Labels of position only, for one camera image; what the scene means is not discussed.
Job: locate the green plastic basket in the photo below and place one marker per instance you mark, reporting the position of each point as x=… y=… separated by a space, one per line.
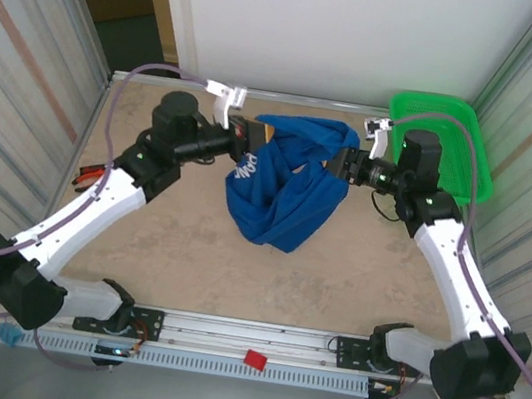
x=463 y=139

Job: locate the small red block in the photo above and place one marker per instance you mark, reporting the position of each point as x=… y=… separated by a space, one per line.
x=256 y=360

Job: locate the aluminium table edge rail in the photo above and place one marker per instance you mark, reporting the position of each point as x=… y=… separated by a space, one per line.
x=312 y=100

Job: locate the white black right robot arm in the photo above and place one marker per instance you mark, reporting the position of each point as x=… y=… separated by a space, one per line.
x=451 y=274

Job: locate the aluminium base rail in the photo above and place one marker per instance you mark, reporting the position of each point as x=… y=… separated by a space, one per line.
x=250 y=333

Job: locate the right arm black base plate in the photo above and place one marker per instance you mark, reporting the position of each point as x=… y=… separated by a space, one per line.
x=348 y=354

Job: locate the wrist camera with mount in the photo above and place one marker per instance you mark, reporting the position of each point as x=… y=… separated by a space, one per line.
x=227 y=94
x=379 y=131

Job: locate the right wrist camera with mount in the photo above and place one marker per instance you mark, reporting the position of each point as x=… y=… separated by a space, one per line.
x=379 y=131

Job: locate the blue printed t-shirt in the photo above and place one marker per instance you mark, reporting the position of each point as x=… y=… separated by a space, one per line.
x=276 y=201

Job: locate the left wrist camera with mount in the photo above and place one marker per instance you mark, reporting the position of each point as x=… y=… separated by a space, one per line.
x=227 y=94

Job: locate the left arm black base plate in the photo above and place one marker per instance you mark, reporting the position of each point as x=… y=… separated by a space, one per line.
x=150 y=325

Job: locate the small blue connector block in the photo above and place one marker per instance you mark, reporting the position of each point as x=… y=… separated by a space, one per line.
x=7 y=335

